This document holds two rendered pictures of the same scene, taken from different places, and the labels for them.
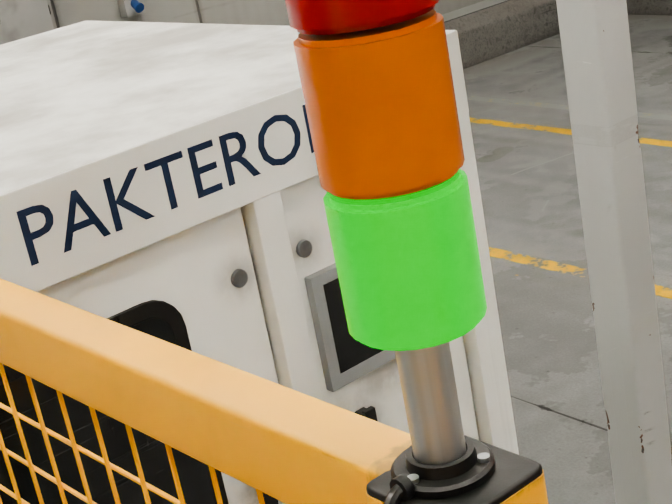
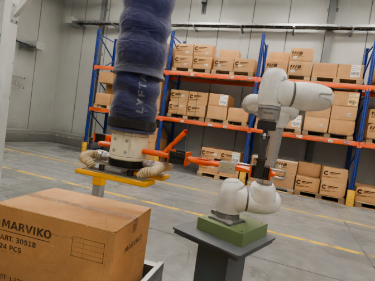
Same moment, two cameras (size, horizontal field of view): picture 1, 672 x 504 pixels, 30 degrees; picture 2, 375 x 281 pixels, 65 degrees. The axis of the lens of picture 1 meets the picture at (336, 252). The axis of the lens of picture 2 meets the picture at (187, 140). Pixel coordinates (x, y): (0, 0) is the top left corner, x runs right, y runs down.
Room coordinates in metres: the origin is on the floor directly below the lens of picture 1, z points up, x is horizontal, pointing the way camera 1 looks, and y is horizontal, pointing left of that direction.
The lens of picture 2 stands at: (-1.50, -0.46, 1.41)
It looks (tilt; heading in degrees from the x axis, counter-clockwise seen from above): 3 degrees down; 324
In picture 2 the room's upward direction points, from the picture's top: 8 degrees clockwise
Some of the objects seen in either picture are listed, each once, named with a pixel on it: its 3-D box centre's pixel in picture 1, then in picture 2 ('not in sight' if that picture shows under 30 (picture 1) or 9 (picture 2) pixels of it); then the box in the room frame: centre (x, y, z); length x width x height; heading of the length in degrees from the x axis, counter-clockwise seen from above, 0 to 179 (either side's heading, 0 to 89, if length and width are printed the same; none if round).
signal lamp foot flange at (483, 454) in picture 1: (441, 460); not in sight; (0.41, -0.02, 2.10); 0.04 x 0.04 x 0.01
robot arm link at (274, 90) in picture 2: not in sight; (275, 87); (-0.73, -1.42, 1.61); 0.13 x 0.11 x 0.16; 50
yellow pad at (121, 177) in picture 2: not in sight; (115, 173); (-0.31, -0.97, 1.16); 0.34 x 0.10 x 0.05; 38
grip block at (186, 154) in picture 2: not in sight; (179, 157); (-0.45, -1.20, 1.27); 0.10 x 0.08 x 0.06; 128
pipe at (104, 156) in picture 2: not in sight; (126, 161); (-0.25, -1.04, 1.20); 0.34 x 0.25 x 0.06; 38
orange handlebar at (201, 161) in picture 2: not in sight; (177, 153); (-0.33, -1.26, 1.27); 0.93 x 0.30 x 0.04; 38
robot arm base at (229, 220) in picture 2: not in sight; (224, 214); (-0.14, -1.84, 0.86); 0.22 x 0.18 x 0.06; 9
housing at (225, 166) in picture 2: not in sight; (227, 167); (-0.62, -1.33, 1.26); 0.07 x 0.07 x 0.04; 38
